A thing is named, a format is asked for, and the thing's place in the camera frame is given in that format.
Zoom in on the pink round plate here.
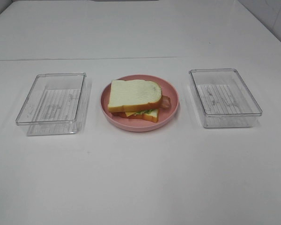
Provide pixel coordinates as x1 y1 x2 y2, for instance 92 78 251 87
100 75 179 132

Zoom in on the green lettuce leaf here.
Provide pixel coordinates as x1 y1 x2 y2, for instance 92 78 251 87
135 109 154 115

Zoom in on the clear right plastic tray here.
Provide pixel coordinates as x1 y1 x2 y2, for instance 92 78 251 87
189 68 262 128

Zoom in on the bacon strip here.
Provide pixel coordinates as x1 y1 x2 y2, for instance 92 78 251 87
112 112 127 118
160 96 171 109

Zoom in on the yellow cheese slice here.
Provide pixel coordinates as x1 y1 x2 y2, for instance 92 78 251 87
124 111 142 117

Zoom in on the bread slice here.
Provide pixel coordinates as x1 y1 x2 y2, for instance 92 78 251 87
108 80 162 113
126 109 159 123

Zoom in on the clear left plastic tray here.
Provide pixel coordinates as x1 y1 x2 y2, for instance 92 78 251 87
15 72 91 136

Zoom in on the clear plastic tray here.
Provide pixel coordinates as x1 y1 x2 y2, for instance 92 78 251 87
189 68 262 128
15 72 91 136

